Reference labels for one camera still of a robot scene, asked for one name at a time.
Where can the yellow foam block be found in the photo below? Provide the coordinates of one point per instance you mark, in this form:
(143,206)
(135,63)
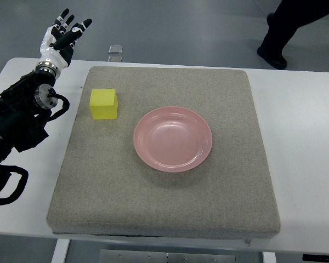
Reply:
(103,104)

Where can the small metal floor plate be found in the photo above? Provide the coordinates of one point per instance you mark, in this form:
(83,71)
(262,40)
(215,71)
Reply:
(115,49)

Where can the black label on frame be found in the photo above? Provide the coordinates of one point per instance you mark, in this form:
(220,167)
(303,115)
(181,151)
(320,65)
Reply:
(315,258)

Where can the person in black clothes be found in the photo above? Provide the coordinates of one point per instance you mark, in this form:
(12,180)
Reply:
(283,23)

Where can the beige fabric cushion mat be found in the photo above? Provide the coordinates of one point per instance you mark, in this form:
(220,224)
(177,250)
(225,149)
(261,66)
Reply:
(104,188)

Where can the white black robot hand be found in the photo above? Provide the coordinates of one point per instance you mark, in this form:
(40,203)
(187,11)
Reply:
(58,43)

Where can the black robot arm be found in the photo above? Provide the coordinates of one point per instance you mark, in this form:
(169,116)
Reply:
(25,109)

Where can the white table frame leg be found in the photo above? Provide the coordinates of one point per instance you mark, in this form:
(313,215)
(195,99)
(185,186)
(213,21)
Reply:
(60,251)

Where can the grey metal base plate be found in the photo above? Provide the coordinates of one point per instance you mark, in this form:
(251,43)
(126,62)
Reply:
(152,256)

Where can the pink plate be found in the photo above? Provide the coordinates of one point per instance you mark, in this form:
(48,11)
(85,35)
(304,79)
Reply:
(172,139)

